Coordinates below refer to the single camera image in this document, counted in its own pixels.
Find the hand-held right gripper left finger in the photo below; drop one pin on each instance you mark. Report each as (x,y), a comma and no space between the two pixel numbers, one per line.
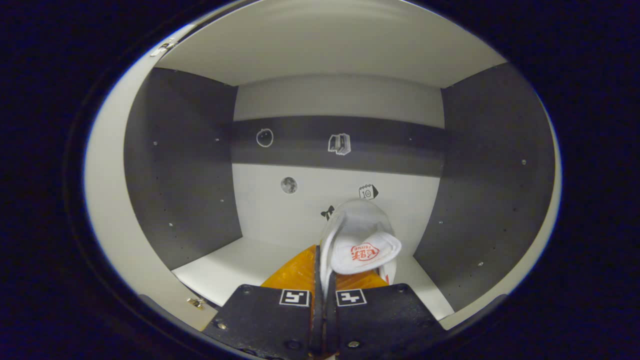
(270,320)

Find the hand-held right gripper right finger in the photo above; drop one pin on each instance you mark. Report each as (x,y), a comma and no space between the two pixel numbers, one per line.
(385,320)

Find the grey cabinet door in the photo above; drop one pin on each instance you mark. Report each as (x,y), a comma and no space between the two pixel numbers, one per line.
(107,200)
(475,307)

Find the white sneaker shoe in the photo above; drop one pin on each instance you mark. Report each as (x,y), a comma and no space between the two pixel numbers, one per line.
(365,230)

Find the grey shoe cabinet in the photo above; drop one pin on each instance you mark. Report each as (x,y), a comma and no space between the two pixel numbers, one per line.
(300,210)

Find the white cabinet shelf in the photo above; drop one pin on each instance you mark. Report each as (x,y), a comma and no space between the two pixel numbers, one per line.
(325,40)
(235,270)

